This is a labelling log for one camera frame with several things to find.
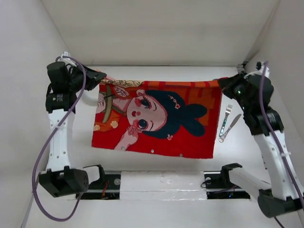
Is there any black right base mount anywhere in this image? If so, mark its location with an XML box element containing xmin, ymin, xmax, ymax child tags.
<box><xmin>200</xmin><ymin>163</ymin><xmax>251</xmax><ymax>200</ymax></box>

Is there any white blue-rimmed plate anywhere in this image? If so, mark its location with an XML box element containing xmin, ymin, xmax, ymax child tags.
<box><xmin>83</xmin><ymin>91</ymin><xmax>99</xmax><ymax>103</ymax></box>

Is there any red patterned cloth placemat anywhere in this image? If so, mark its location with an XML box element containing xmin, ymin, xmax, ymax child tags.
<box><xmin>92</xmin><ymin>78</ymin><xmax>222</xmax><ymax>159</ymax></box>

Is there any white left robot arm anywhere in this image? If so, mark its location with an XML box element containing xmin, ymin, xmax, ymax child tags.
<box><xmin>38</xmin><ymin>61</ymin><xmax>106</xmax><ymax>198</ymax></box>

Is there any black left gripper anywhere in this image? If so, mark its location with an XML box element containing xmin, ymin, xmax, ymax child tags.
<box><xmin>67</xmin><ymin>62</ymin><xmax>106</xmax><ymax>92</ymax></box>

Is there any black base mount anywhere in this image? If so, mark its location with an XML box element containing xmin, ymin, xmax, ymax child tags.
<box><xmin>200</xmin><ymin>163</ymin><xmax>251</xmax><ymax>200</ymax></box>
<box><xmin>81</xmin><ymin>164</ymin><xmax>122</xmax><ymax>200</ymax></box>

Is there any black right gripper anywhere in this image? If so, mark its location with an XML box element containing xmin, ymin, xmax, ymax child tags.
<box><xmin>220</xmin><ymin>70</ymin><xmax>253</xmax><ymax>112</ymax></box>

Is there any silver fork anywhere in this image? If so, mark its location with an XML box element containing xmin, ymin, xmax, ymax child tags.
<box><xmin>219</xmin><ymin>104</ymin><xmax>233</xmax><ymax>137</ymax></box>

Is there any aluminium rail on right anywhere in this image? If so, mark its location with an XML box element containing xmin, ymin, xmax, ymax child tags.
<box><xmin>237</xmin><ymin>63</ymin><xmax>246</xmax><ymax>74</ymax></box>

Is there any silver table knife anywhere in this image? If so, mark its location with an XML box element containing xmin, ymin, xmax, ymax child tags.
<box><xmin>219</xmin><ymin>114</ymin><xmax>242</xmax><ymax>143</ymax></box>

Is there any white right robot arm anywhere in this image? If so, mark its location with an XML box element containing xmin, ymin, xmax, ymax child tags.
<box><xmin>218</xmin><ymin>74</ymin><xmax>304</xmax><ymax>218</ymax></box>

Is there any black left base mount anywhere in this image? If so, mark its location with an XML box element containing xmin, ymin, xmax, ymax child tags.
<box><xmin>81</xmin><ymin>164</ymin><xmax>122</xmax><ymax>200</ymax></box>

